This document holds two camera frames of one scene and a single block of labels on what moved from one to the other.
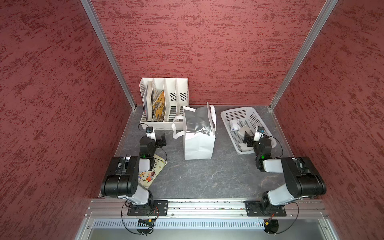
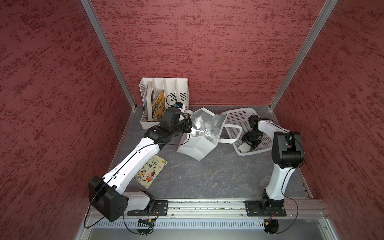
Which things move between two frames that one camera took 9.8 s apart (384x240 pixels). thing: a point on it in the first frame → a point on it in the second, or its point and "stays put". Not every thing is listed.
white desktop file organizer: [162, 101] stays put
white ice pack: [234, 125] → [244, 148]
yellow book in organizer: [159, 108] stays put
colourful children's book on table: [147, 178] stays put
